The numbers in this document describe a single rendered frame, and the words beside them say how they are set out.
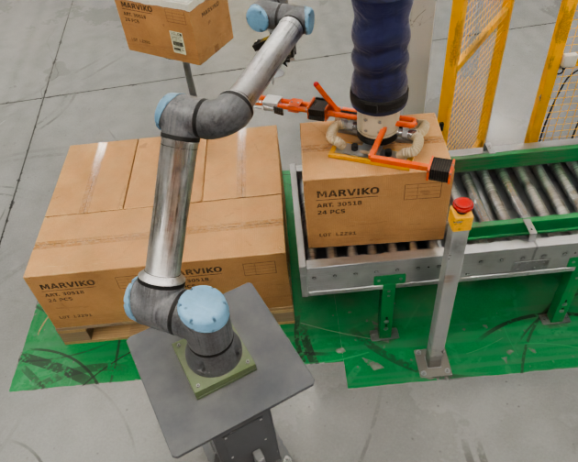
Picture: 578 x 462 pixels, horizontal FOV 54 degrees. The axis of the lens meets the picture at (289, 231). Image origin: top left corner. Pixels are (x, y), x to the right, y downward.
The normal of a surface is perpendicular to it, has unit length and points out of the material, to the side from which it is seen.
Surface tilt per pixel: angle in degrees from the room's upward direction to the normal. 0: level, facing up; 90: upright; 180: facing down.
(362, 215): 90
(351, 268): 90
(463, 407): 0
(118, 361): 0
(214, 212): 0
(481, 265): 90
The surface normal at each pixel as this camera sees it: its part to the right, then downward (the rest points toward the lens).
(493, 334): -0.08, -0.70
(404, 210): 0.02, 0.71
